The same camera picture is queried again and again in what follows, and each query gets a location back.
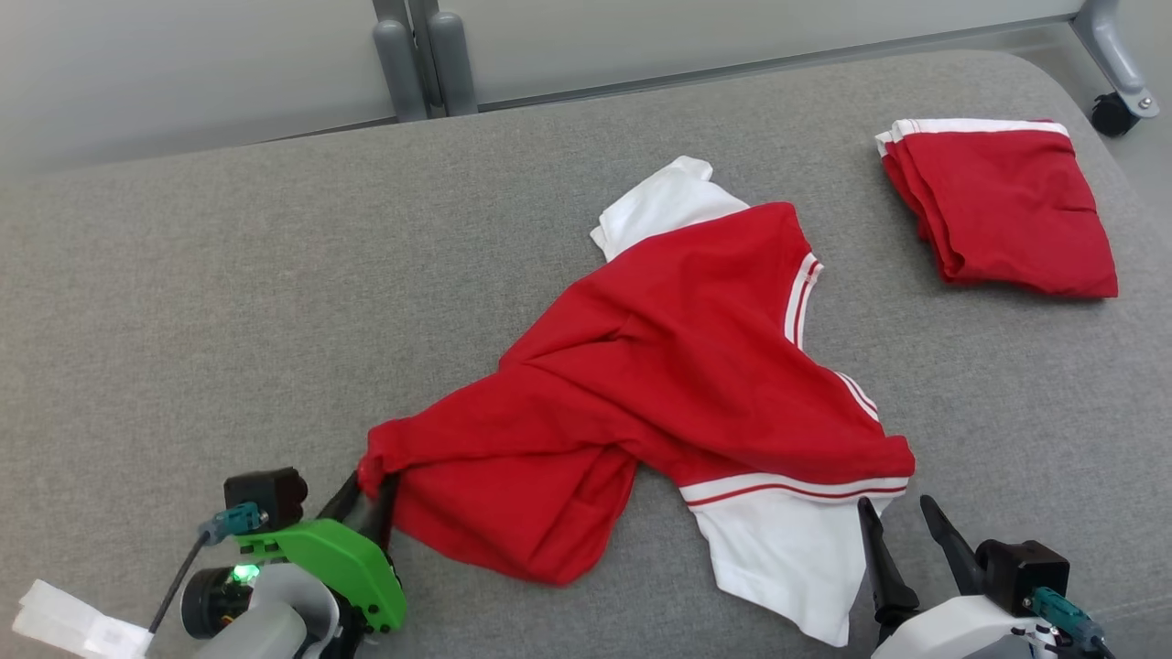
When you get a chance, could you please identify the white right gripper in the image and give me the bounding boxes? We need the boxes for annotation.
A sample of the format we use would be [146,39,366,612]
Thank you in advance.
[858,496,1058,659]

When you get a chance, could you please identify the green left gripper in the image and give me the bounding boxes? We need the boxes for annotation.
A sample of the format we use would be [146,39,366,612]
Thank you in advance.
[233,471,408,634]

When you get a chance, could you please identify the red white basketball jersey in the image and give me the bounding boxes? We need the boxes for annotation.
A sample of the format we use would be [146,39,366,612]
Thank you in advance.
[357,156,917,648]

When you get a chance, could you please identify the red garment stack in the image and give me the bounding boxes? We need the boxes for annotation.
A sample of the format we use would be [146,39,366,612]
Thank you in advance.
[874,117,1120,300]

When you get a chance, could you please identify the grey fabric sofa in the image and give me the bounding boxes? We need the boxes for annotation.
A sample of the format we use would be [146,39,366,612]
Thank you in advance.
[0,50,1172,659]

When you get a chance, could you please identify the white paper tag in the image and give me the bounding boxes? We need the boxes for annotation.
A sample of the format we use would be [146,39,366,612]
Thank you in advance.
[13,578,155,659]

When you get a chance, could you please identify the black caster wheel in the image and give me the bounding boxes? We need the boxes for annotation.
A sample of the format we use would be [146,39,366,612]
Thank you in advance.
[1090,92,1141,138]

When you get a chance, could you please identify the grey metal stand leg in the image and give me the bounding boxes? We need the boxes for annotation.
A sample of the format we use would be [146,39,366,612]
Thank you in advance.
[1071,0,1159,115]

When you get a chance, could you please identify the black cable teal plug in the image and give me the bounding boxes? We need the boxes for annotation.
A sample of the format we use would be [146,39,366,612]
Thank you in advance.
[146,502,268,634]
[1030,586,1118,659]

